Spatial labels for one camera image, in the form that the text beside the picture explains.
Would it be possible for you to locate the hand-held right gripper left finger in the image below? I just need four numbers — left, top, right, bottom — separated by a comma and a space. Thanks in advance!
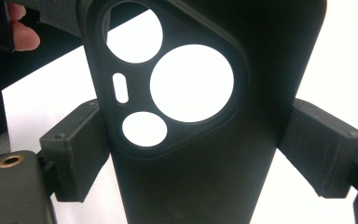
38, 98, 111, 203

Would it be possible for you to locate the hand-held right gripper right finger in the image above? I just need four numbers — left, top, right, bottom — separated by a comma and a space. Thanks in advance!
277, 97, 358, 200

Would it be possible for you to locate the black phone case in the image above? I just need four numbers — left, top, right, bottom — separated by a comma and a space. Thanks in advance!
76, 0, 328, 224

